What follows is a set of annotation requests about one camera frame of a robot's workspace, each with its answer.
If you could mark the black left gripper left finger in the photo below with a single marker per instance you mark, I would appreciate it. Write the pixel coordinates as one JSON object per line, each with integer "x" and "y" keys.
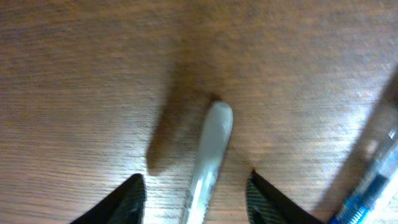
{"x": 124, "y": 205}

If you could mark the blue ballpoint pen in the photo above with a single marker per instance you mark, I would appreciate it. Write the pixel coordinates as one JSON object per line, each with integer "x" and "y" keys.
{"x": 377, "y": 187}

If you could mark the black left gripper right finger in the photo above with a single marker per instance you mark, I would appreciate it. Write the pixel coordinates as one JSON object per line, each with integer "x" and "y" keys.
{"x": 265, "y": 204}

